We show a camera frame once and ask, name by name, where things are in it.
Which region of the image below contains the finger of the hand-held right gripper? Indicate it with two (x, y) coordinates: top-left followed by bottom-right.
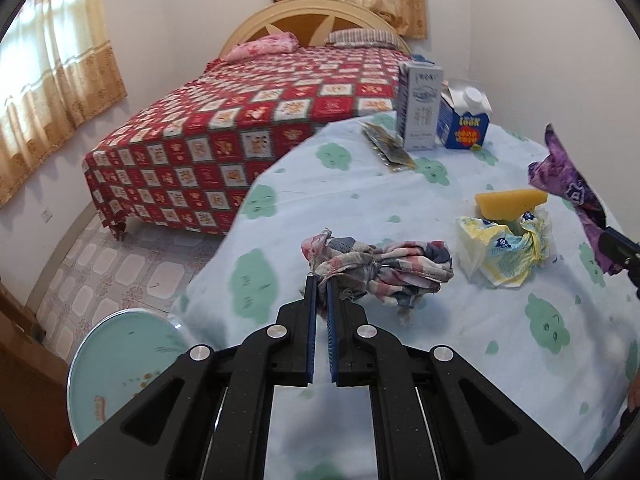
(597, 227), (640, 301)

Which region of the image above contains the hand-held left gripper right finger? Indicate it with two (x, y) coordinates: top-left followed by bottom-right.
(325, 279), (585, 480)

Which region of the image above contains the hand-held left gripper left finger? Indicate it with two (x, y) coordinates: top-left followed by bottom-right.
(56, 274), (320, 480)

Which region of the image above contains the purple printed wrapper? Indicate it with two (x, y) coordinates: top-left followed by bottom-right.
(527, 122), (626, 276)

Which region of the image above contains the plaid cloth rag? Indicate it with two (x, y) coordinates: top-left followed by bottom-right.
(300, 228), (455, 323)

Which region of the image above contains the light blue printed tablecloth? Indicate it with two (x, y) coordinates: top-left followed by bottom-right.
(170, 112), (640, 480)

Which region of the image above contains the white and yellow crumpled wrapper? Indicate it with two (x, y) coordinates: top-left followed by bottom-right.
(455, 210), (558, 290)

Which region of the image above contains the yellow sponge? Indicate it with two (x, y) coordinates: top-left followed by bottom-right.
(474, 188), (548, 223)

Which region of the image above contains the blue milk carton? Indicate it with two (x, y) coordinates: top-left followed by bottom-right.
(436, 85), (493, 151)

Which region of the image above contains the silver foil packet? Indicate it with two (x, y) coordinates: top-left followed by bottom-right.
(361, 120), (418, 173)

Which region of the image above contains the bed with red patterned cover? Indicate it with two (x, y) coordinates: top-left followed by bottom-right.
(82, 42), (413, 241)

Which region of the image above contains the tall grey carton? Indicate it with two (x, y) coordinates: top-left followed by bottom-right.
(396, 60), (445, 152)

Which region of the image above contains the brown wooden cabinet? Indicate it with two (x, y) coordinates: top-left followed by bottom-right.
(0, 282), (71, 466)

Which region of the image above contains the pink pillow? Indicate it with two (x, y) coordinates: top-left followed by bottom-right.
(220, 31), (299, 63)

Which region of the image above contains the striped pillow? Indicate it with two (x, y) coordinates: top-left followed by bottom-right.
(325, 28), (403, 51)

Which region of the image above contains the cream wooden headboard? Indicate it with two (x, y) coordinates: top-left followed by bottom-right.
(217, 0), (413, 58)

